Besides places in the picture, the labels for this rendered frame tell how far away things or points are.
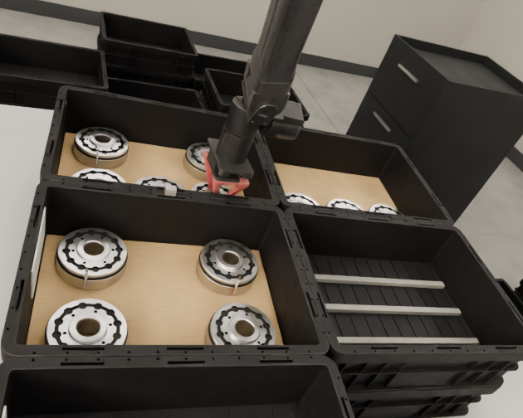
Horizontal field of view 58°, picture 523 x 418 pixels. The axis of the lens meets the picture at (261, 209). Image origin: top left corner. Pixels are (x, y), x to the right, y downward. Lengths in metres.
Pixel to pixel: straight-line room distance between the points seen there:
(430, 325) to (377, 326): 0.12
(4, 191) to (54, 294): 0.41
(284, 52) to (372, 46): 3.86
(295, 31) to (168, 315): 0.45
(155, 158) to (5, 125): 0.42
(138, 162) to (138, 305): 0.37
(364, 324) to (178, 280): 0.33
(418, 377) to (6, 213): 0.82
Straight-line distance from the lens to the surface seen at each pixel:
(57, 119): 0.92
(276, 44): 0.66
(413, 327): 0.94
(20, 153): 1.22
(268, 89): 0.72
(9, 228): 1.03
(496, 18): 4.85
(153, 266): 0.81
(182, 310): 0.76
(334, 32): 4.28
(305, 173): 1.16
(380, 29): 4.48
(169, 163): 1.03
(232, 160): 0.83
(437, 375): 0.85
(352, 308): 0.87
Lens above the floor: 1.42
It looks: 37 degrees down
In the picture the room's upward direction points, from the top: 22 degrees clockwise
